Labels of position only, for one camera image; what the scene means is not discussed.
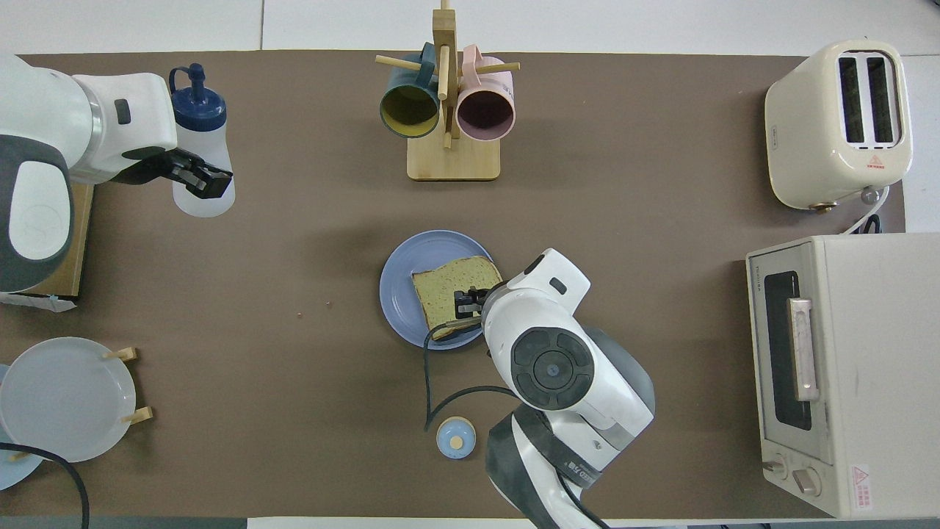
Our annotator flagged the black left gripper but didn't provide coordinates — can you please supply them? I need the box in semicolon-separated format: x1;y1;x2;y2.
110;147;234;201

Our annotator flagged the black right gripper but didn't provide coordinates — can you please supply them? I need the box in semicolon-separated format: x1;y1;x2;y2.
454;288;491;318

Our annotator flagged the toasted bread slice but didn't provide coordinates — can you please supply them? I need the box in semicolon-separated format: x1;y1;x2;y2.
411;256;504;341

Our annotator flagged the translucent squeeze bottle blue cap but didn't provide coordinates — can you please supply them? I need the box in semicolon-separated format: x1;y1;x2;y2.
169;63;237;218

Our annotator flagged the wooden plate rack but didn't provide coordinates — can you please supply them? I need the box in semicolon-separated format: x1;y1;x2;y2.
9;347;153;462

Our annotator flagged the grey round plate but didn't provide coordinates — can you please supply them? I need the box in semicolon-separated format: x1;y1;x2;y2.
0;337;137;464

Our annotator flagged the light blue round plate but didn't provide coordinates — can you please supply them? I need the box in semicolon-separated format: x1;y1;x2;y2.
0;364;45;492

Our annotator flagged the wooden two-tier shelf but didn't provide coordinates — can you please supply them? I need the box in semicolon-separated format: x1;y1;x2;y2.
15;184;95;298

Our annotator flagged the wooden mug tree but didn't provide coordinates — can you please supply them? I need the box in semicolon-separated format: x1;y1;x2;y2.
375;0;521;181

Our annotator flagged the pink mug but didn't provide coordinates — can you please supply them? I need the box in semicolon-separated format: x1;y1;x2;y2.
455;44;516;143

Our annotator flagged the dark teal mug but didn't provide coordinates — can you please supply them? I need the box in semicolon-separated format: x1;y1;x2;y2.
379;42;441;140

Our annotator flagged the brown table mat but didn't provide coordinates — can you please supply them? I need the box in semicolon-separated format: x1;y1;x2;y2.
0;50;905;519

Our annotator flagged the cream toaster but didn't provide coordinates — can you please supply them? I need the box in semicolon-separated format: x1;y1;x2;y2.
764;39;914;212

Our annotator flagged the white toaster oven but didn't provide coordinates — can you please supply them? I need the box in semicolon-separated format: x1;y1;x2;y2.
745;234;940;519

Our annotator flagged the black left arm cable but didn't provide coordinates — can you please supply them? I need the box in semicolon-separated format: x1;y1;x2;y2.
0;441;90;529

